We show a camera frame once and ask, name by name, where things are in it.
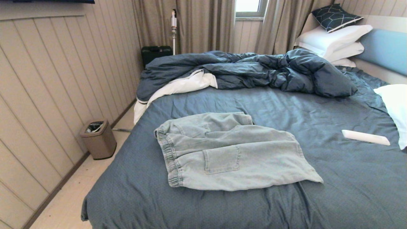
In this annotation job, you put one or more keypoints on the brown trash bin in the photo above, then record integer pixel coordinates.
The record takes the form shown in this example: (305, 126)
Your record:
(100, 144)

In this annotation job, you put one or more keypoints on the dark patterned cushion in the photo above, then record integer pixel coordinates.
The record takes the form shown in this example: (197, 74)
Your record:
(334, 17)

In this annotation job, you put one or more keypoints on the beige curtain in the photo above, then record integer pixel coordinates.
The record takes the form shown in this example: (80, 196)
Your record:
(203, 25)
(279, 25)

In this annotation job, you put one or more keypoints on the bed with blue sheet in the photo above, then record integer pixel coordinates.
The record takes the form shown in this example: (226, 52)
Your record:
(318, 200)

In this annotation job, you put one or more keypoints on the white flat bar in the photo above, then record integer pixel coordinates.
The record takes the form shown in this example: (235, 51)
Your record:
(365, 137)

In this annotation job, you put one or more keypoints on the black hard case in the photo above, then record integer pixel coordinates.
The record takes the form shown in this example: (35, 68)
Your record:
(155, 54)

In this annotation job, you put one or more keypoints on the grey framed window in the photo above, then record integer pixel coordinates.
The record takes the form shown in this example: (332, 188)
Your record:
(249, 6)

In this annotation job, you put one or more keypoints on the beige bed headboard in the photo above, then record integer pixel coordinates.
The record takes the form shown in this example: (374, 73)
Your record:
(391, 22)

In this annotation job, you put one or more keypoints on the white stick vacuum cleaner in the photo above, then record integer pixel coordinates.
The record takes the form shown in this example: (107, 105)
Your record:
(174, 22)

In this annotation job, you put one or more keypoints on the light blue headboard pad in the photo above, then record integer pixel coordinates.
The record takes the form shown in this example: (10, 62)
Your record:
(384, 51)

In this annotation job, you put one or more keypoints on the white bed linen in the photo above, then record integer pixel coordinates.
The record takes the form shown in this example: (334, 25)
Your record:
(184, 84)

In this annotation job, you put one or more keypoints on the large white pillow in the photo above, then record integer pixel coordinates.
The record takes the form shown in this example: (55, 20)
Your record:
(330, 38)

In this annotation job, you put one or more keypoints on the black wall television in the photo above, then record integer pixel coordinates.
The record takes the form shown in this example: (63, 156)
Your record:
(47, 1)

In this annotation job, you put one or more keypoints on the light blue denim shorts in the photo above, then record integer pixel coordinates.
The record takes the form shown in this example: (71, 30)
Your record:
(238, 159)

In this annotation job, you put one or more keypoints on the dark blue crumpled duvet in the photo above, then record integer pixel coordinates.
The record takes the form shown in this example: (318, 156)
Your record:
(254, 70)

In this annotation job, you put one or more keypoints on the black and white bin bag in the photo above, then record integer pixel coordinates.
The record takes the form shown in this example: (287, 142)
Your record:
(94, 127)

